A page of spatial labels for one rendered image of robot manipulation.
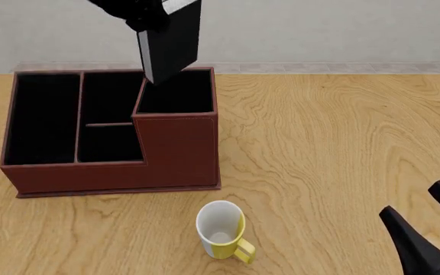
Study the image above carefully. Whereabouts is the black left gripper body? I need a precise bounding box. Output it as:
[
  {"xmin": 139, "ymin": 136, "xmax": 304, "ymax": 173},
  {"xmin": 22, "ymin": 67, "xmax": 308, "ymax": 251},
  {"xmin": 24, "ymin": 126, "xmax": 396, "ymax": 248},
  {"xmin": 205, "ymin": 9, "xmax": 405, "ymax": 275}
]
[{"xmin": 88, "ymin": 0, "xmax": 171, "ymax": 33}]

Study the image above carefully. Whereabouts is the black book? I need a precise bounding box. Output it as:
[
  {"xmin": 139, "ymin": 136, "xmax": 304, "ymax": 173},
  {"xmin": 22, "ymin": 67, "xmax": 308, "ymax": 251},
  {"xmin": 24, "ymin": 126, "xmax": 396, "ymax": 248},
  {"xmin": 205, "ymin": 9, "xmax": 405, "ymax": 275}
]
[{"xmin": 136, "ymin": 0, "xmax": 202, "ymax": 86}]

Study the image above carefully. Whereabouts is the red-brown desk caddy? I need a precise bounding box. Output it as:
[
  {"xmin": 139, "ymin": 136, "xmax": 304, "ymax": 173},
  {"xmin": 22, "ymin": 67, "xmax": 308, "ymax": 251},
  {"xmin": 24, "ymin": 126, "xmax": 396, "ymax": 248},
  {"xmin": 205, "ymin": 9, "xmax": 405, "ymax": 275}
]
[{"xmin": 0, "ymin": 66, "xmax": 222, "ymax": 199}]

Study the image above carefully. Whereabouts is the white and yellow mug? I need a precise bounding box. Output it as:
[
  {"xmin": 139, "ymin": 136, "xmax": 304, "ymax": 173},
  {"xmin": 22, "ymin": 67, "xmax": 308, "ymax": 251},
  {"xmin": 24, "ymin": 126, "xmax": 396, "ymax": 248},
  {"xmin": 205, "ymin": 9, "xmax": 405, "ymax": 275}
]
[{"xmin": 195, "ymin": 199, "xmax": 257, "ymax": 265}]

